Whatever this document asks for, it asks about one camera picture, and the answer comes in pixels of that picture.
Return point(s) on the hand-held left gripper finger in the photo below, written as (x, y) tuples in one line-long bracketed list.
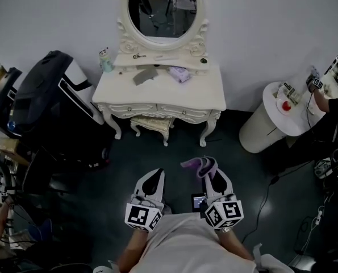
[(162, 185), (146, 178)]

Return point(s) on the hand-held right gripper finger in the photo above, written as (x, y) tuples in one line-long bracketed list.
[(207, 186), (227, 184)]

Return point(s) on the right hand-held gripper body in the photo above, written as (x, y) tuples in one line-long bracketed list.
[(224, 212)]

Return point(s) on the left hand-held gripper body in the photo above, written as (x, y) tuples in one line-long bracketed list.
[(141, 215)]

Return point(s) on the purple cloth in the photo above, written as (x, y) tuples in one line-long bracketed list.
[(205, 166)]

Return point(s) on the white oval vanity mirror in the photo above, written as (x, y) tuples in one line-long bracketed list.
[(163, 43)]

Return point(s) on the person's right forearm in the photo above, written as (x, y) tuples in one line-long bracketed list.
[(234, 243)]

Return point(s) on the person's left forearm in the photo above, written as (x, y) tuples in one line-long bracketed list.
[(131, 252)]

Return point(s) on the white carved vanity table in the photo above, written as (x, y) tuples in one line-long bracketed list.
[(157, 95)]

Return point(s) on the grey folded cloth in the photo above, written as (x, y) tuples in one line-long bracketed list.
[(144, 76)]

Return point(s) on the silver wristwatch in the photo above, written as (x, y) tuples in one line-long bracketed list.
[(225, 230)]

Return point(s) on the small black screen device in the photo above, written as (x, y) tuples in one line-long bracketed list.
[(197, 205)]

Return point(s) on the person's grey shirt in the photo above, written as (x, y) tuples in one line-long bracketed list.
[(185, 246)]

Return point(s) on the white cushioned stool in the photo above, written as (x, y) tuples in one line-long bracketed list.
[(153, 123)]

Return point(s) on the white round side table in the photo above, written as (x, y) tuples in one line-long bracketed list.
[(259, 129)]

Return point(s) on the white power strip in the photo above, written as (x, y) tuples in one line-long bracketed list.
[(317, 216)]

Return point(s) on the red apple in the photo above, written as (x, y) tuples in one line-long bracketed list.
[(286, 105)]

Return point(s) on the blue bag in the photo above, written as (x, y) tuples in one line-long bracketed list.
[(42, 229)]

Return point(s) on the purple tissue pack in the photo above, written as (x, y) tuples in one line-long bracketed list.
[(179, 74)]

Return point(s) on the black office chair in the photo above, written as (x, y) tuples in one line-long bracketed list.
[(35, 169)]

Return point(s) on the black white patterned box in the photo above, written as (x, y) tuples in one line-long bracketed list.
[(292, 91)]

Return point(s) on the large black white machine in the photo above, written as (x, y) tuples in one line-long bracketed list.
[(49, 107)]

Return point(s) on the mint green bottle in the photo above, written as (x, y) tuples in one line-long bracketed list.
[(106, 62)]

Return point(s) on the black eyelash curler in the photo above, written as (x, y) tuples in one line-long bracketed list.
[(139, 56)]

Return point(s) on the dark green hair clip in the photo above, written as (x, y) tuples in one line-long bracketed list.
[(204, 60)]

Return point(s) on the cardboard box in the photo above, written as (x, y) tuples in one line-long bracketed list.
[(8, 145)]

